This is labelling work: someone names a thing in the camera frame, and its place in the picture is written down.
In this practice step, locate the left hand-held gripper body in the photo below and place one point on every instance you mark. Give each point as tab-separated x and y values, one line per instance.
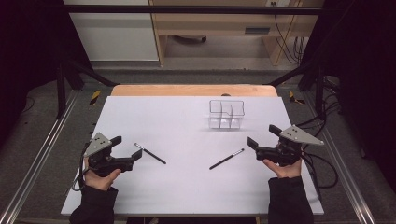
99	146

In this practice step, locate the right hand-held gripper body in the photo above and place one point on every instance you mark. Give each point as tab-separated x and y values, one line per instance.
289	152

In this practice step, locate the black pen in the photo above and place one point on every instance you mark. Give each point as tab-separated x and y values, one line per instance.
226	159
151	154

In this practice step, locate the clear plastic pen holder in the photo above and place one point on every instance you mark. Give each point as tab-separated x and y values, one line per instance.
226	115

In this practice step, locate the person's right hand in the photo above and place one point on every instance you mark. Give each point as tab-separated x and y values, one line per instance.
288	171

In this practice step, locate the person's left hand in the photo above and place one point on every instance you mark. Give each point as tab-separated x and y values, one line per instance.
101	183

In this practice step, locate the black metal stand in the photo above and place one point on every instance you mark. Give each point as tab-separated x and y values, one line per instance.
61	93
320	93

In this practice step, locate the wooden table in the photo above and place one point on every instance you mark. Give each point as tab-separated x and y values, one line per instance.
186	90

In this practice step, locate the white cabinet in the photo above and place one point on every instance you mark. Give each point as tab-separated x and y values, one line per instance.
115	37

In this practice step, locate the black curtain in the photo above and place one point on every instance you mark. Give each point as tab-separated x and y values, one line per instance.
367	62
28	46

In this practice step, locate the light wooden desk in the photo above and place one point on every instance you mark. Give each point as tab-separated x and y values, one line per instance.
218	23

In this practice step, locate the aluminium floor rail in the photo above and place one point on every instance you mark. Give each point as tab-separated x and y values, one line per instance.
37	161
355	202

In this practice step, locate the black horizontal frame bar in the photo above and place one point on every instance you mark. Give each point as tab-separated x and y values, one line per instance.
186	9

